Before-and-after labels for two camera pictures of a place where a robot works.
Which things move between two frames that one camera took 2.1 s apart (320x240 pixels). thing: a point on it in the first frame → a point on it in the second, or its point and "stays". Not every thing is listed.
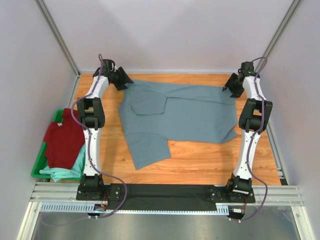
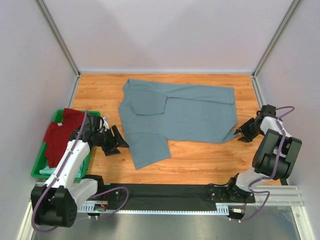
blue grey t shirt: x=151 y=114 stays
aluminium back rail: x=171 y=72 stays
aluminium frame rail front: x=265 y=194 stays
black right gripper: x=236 y=93 → x=239 y=130
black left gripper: x=120 y=86 → x=115 y=141
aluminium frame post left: x=58 y=36 stays
